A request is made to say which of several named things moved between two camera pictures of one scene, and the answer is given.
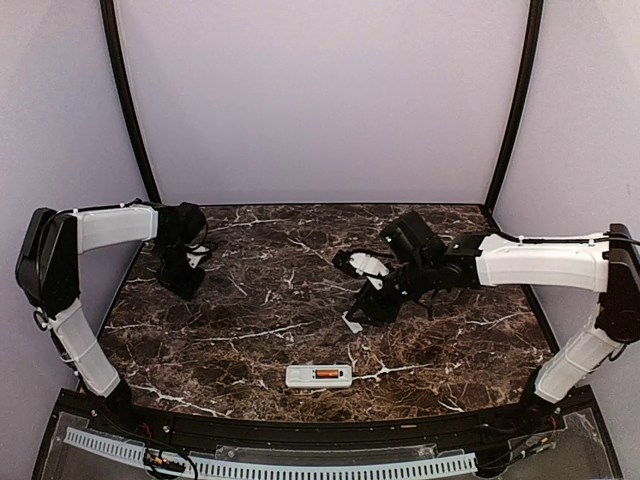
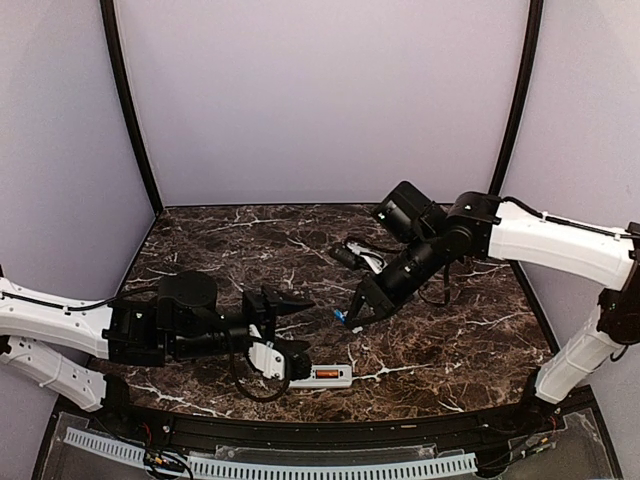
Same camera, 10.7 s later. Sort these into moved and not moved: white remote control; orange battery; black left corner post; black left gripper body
Moved: black left gripper body
Not moved: orange battery; black left corner post; white remote control
